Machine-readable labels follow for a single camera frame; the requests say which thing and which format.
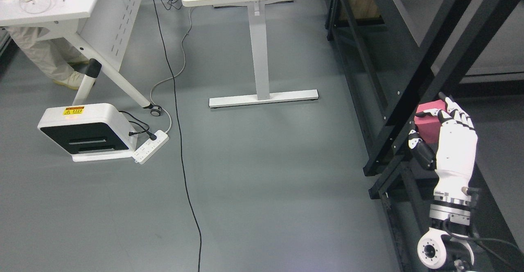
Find pink red block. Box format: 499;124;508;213
414;100;445;144

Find white power strip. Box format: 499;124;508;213
132;130;169;164

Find white box device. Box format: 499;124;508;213
37;59;137;162

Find black metal shelf rack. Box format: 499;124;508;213
325;0;523;272

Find person in beige clothes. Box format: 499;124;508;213
6;27;89;90

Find black power cable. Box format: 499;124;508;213
147;0;203;272

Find white folding desk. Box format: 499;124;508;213
1;0;162;117

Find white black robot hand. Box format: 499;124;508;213
407;92;478;206

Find white grey cable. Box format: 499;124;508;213
149;6;194;133

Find white table with T-foot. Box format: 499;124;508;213
182;0;319;108

